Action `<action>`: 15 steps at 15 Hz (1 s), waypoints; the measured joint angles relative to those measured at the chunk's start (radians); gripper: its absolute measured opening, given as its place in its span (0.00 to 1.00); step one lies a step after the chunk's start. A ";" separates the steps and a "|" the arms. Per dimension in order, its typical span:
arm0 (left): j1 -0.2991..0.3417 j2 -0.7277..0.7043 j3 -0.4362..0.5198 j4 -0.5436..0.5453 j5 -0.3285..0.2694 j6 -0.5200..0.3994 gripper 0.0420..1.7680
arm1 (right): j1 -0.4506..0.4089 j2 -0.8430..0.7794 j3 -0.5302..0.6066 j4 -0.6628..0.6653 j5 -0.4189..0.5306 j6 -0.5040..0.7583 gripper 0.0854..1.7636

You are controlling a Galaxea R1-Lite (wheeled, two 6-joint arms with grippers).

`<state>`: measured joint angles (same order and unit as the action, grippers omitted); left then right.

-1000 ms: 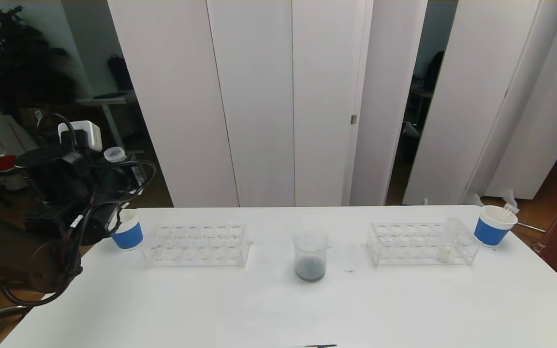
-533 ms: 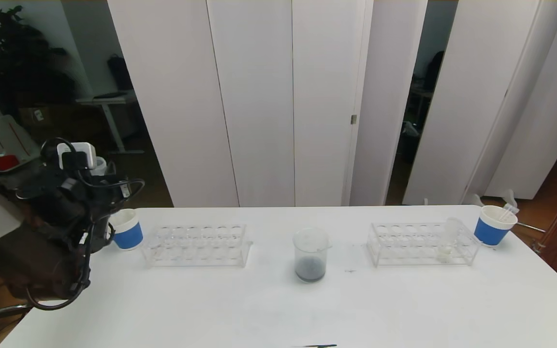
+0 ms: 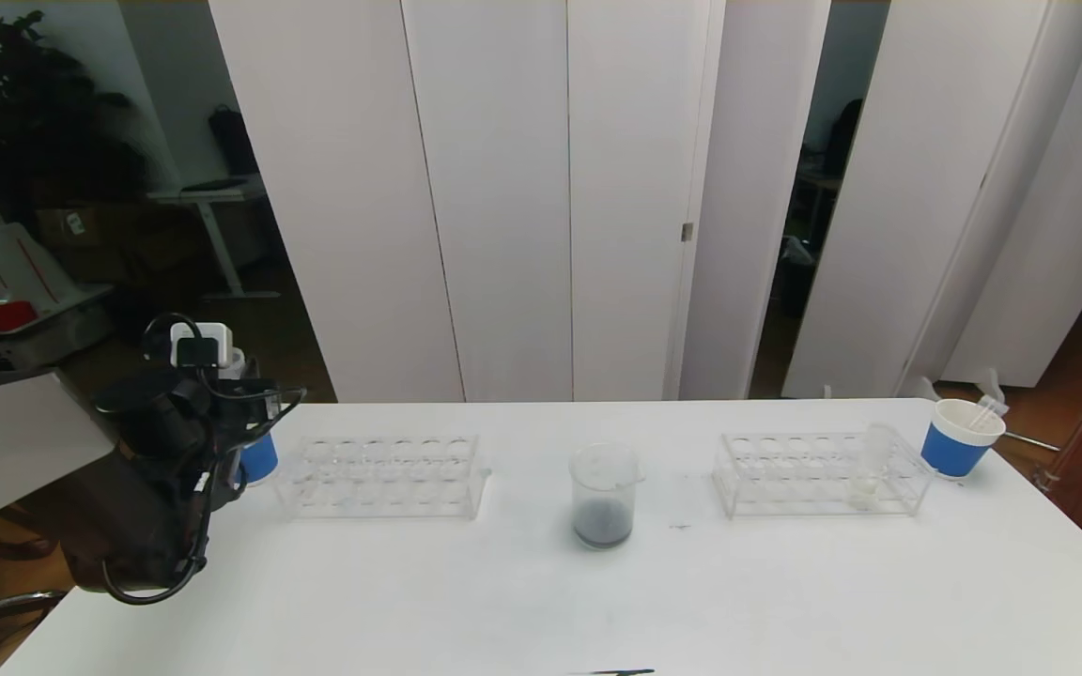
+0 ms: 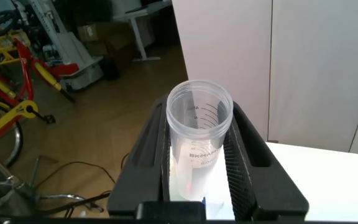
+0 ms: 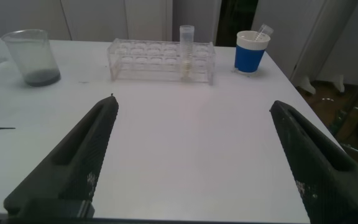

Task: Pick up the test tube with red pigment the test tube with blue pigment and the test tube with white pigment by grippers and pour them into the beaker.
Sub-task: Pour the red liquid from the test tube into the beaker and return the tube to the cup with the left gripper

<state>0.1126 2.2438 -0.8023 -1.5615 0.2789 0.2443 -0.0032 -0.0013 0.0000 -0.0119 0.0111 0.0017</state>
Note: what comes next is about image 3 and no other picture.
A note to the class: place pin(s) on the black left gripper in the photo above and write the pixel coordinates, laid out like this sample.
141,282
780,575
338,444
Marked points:
270,402

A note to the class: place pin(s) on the red pigment test tube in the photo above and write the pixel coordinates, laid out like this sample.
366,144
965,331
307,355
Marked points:
235,361
987,406

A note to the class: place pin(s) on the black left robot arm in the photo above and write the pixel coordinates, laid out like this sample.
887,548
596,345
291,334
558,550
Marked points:
128,507

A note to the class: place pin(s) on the clear acrylic test tube rack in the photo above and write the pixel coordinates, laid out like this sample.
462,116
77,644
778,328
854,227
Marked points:
391,469
809,474

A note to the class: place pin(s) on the clear glass beaker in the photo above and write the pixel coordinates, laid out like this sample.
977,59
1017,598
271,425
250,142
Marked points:
602,526

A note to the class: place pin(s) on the blue white paper cup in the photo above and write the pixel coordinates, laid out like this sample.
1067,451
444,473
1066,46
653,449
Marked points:
952,453
262,460

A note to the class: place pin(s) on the white background desk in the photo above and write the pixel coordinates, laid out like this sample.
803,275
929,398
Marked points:
212,197

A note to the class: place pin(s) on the cardboard box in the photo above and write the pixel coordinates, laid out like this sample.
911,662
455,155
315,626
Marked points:
81,227

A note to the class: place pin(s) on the black bag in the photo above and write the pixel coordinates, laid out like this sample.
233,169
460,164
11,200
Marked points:
236,145

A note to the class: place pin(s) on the white machine base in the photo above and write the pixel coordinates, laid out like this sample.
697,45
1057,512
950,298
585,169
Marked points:
34,282

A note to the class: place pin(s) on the white folding partition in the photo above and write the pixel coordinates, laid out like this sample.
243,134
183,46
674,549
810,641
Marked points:
926,188
485,188

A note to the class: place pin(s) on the dark potted plant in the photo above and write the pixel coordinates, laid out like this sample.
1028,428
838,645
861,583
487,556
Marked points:
34,122

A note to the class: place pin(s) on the white angled partition panel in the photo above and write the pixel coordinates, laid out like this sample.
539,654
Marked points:
748,188

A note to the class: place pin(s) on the white partition foot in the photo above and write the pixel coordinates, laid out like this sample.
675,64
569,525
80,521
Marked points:
917,387

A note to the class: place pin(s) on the metal chair frame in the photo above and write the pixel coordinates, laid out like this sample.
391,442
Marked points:
6,608

